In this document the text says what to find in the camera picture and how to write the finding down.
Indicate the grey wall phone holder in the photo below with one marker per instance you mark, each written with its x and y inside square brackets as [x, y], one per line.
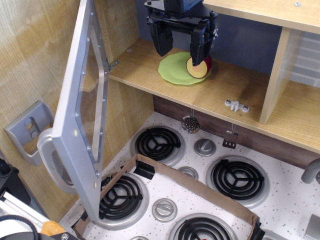
[27, 127]

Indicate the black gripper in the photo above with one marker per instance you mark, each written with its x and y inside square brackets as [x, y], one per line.
[184, 16]

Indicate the back left black burner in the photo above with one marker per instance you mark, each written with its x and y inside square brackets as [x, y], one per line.
[157, 143]

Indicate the front right black burner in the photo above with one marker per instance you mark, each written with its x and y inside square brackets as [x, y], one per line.
[198, 227]

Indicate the front grey stove knob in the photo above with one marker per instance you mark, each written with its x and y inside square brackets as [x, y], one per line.
[164, 210]

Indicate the green plate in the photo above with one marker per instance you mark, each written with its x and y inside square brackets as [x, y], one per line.
[173, 69]

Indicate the front left black burner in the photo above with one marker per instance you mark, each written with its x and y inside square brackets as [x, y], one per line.
[123, 199]

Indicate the metal door hinge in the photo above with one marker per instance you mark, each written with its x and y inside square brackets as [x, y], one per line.
[110, 66]

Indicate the grey faucet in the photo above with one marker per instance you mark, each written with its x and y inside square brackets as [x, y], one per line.
[312, 172]

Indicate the white door latch clip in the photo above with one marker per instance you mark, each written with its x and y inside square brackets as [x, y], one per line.
[235, 106]

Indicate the middle grey stove knob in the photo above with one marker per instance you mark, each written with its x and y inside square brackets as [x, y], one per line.
[190, 172]

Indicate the brown cardboard barrier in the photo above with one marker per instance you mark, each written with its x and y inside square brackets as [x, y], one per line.
[192, 198]

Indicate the back grey stove knob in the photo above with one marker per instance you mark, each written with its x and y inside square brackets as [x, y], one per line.
[205, 147]

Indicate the grey stove knob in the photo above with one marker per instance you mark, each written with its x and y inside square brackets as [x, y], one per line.
[164, 210]
[205, 147]
[190, 172]

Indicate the grey toy microwave door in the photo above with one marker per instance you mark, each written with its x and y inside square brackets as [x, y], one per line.
[72, 149]

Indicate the black burner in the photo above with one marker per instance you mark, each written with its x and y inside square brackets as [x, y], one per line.
[157, 143]
[238, 180]
[123, 199]
[198, 227]

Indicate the red toy fruit half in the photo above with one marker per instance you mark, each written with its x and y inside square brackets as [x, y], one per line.
[200, 70]

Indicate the back right black burner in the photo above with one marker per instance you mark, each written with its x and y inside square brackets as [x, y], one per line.
[238, 180]

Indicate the black equipment at left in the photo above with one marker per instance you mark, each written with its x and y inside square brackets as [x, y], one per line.
[10, 182]

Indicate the hanging metal strainer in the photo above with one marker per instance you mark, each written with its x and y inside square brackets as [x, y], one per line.
[190, 124]

